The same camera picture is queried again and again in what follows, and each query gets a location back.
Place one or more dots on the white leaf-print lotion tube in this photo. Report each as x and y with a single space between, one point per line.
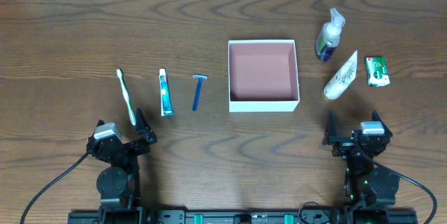
342 79

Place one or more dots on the teal toothpaste tube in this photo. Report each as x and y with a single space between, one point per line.
166 105

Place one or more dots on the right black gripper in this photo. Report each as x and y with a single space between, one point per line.
346 140

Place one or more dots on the green soap bar pack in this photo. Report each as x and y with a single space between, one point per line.
377 72

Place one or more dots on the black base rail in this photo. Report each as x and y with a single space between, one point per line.
305 215

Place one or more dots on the white box pink interior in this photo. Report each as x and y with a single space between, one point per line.
263 76

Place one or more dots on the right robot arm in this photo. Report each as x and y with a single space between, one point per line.
371 188

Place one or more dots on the blue disposable razor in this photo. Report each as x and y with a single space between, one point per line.
200 79

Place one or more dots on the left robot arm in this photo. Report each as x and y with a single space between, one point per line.
119 184

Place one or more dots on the green white toothbrush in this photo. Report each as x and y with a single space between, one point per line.
126 96

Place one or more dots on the clear pump soap bottle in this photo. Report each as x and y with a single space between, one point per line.
329 36

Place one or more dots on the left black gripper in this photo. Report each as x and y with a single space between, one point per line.
129 148

